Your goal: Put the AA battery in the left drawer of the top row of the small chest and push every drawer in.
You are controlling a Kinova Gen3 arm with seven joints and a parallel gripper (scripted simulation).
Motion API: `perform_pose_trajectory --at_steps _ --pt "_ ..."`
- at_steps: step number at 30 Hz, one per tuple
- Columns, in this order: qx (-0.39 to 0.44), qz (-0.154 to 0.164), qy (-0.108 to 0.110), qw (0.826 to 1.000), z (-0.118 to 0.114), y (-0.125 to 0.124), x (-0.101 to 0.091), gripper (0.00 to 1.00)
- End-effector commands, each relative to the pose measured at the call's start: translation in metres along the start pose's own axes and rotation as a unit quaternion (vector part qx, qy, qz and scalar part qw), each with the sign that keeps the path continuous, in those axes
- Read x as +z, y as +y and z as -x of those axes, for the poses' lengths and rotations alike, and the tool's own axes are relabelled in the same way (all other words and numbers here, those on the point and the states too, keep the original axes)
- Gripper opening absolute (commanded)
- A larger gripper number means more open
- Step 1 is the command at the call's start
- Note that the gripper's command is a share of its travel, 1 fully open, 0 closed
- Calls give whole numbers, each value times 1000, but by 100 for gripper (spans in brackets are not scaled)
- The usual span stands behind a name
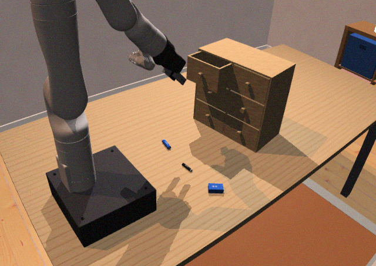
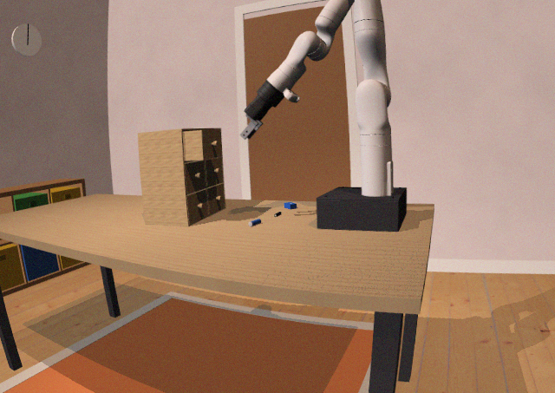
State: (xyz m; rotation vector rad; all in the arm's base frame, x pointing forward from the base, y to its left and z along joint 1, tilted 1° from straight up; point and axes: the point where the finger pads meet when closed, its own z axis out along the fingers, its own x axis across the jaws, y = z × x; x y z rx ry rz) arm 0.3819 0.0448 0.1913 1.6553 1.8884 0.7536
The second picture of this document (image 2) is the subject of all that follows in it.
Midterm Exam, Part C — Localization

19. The brown wooden drawer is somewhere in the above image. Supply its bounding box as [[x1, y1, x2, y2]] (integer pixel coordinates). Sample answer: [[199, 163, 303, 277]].
[[186, 189, 208, 224], [207, 183, 225, 214], [206, 157, 223, 186], [185, 160, 206, 193], [183, 129, 222, 160]]

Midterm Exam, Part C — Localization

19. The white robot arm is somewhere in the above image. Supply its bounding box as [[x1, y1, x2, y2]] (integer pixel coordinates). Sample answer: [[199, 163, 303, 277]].
[[278, 0, 394, 196]]

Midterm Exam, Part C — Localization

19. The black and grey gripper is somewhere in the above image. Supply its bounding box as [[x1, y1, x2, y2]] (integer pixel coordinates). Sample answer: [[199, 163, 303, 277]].
[[240, 69, 300, 139]]

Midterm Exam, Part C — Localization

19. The brown wooden chest of drawers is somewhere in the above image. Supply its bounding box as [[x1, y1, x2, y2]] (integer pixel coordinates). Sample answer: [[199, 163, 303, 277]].
[[138, 128, 225, 226]]

